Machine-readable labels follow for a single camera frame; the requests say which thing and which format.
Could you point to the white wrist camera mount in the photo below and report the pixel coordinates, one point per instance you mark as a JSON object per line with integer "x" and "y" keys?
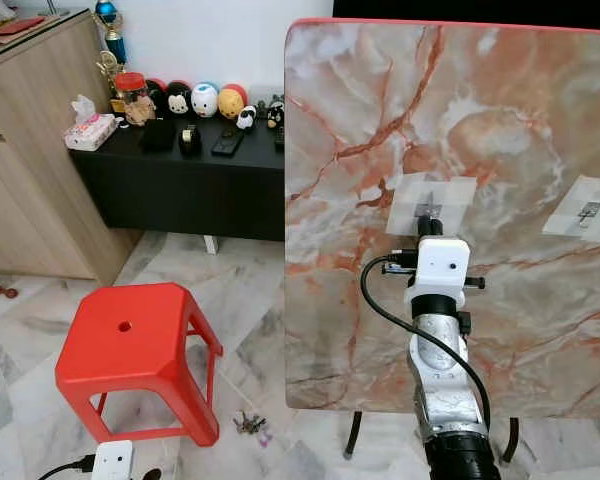
{"x": 112, "y": 462}
{"x": 440, "y": 265}

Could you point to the marble pattern red-edged table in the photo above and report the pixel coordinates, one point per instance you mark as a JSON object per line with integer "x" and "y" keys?
{"x": 540, "y": 330}

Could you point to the black television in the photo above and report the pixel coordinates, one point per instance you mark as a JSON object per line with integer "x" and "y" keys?
{"x": 470, "y": 8}

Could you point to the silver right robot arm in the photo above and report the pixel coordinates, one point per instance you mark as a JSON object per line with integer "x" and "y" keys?
{"x": 450, "y": 400}

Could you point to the small metal hook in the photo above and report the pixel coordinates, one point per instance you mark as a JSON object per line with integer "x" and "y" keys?
{"x": 429, "y": 207}

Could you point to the black white plush toy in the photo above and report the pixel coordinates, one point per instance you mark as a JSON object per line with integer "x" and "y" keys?
{"x": 275, "y": 113}

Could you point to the black pouch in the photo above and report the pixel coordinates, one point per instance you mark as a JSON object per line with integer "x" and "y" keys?
{"x": 158, "y": 135}

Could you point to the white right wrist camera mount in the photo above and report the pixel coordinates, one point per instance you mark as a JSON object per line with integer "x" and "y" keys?
{"x": 440, "y": 265}

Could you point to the red plastic stool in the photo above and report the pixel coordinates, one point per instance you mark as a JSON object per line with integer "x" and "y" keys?
{"x": 140, "y": 370}

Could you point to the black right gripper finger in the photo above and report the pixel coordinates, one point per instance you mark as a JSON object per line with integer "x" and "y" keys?
{"x": 423, "y": 223}
{"x": 436, "y": 223}

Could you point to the pink white tissue box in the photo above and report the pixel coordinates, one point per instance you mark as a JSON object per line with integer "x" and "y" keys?
{"x": 92, "y": 132}

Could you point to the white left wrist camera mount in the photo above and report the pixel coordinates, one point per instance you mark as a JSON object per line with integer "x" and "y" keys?
{"x": 112, "y": 462}

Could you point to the brown wooden tray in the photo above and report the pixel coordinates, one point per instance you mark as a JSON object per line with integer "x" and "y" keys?
{"x": 0, "y": 38}

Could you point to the black mouse plush toy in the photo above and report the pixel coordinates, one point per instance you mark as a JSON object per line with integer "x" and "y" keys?
{"x": 178, "y": 100}

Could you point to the red-lidded clear jar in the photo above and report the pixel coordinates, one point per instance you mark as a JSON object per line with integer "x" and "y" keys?
{"x": 133, "y": 100}

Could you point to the small red dumbbell toy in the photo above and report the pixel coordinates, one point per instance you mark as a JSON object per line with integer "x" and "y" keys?
{"x": 2, "y": 291}

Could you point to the small white plush toy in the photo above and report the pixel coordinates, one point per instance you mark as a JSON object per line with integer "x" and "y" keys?
{"x": 246, "y": 118}

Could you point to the black remote control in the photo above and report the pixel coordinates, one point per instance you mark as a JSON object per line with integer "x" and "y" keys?
{"x": 281, "y": 138}

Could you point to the flat black phone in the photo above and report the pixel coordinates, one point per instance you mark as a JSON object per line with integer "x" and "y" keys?
{"x": 227, "y": 143}

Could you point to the metal bunch of keys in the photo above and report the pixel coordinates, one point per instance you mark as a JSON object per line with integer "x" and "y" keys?
{"x": 250, "y": 423}

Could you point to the white blue plush toy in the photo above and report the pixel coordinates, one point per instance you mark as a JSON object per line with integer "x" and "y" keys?
{"x": 205, "y": 100}

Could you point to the red packet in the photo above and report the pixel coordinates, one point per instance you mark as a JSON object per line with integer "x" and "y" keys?
{"x": 23, "y": 26}

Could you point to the light wooden cabinet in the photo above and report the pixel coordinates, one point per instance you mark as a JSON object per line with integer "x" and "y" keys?
{"x": 30, "y": 190}

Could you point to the blue globe trophy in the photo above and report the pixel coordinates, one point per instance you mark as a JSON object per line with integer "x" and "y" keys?
{"x": 108, "y": 12}

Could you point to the black tape dispenser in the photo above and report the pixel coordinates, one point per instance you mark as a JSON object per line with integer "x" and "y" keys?
{"x": 191, "y": 140}

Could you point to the yellow red plush toy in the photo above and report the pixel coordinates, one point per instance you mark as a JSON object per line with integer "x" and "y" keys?
{"x": 231, "y": 103}

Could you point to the black low tv console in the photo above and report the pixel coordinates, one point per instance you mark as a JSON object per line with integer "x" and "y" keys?
{"x": 180, "y": 190}

